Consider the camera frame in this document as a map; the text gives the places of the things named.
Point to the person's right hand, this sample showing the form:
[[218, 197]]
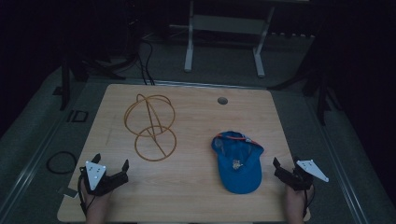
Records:
[[295, 200]]

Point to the person's left hand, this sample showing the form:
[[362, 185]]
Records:
[[96, 200]]

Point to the white metal desk frame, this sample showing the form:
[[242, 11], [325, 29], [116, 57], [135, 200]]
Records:
[[224, 25]]

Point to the grey table grommet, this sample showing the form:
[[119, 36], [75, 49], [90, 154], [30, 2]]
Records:
[[222, 100]]

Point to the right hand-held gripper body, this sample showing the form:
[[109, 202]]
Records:
[[300, 177]]

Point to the small black rectangular frame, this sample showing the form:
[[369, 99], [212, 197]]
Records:
[[77, 116]]

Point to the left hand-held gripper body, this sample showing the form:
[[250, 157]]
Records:
[[104, 182]]

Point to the black tripod stand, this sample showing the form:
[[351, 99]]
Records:
[[65, 84], [322, 93]]

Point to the blue baseball cap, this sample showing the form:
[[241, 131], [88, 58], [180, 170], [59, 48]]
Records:
[[238, 163]]

